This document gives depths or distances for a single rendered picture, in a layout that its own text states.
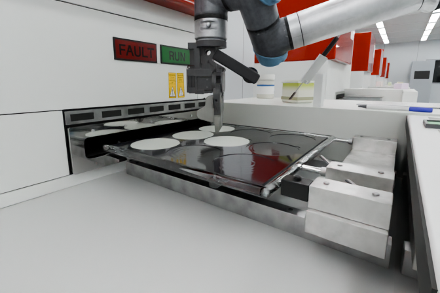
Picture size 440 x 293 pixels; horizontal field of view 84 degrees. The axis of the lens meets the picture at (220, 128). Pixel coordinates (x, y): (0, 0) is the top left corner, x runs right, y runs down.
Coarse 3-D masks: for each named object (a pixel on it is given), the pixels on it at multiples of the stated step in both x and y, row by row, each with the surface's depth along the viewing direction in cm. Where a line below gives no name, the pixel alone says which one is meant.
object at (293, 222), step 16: (144, 176) 52; (160, 176) 49; (176, 176) 47; (192, 192) 44; (208, 192) 42; (224, 192) 40; (240, 192) 40; (224, 208) 40; (240, 208) 38; (256, 208) 37; (272, 208) 35; (288, 208) 35; (272, 224) 35; (288, 224) 34; (304, 224) 32; (320, 240) 32; (368, 256) 28
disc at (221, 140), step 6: (210, 138) 57; (216, 138) 57; (222, 138) 57; (228, 138) 57; (234, 138) 57; (240, 138) 57; (210, 144) 51; (216, 144) 51; (222, 144) 51; (228, 144) 51; (234, 144) 51; (240, 144) 51
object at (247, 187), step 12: (132, 156) 44; (144, 156) 42; (168, 168) 38; (180, 168) 37; (192, 168) 36; (204, 180) 34; (216, 180) 33; (228, 180) 32; (240, 180) 31; (252, 192) 30; (264, 192) 29
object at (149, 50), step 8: (120, 40) 54; (120, 48) 54; (128, 48) 56; (136, 48) 58; (144, 48) 59; (152, 48) 61; (120, 56) 55; (128, 56) 56; (136, 56) 58; (144, 56) 60; (152, 56) 61
